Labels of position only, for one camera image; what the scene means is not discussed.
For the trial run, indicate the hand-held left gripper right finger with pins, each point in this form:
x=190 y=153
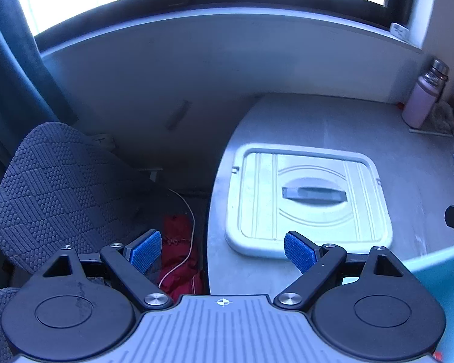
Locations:
x=299 y=251

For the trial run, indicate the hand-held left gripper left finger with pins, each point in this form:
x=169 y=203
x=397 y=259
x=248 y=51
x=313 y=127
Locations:
x=145 y=252

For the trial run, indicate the grey desktop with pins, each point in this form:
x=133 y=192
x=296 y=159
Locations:
x=408 y=181

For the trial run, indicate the white plastic box lid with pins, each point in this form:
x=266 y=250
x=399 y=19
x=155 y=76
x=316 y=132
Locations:
x=310 y=230

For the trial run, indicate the red cloth bag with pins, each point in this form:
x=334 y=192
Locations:
x=181 y=268

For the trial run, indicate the light blue plastic bin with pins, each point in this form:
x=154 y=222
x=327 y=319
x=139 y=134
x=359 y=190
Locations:
x=446 y=295

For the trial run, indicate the white thin stick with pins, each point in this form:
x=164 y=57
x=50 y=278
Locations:
x=430 y=132

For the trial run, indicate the grey fabric chair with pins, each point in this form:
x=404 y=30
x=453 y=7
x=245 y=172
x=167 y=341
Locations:
x=56 y=193

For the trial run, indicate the pink thermos bottle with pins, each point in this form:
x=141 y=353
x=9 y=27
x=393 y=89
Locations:
x=420 y=102

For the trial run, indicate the teal curtain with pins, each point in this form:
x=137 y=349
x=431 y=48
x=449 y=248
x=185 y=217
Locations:
x=19 y=83

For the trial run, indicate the white wall socket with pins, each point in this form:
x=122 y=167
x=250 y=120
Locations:
x=398 y=31

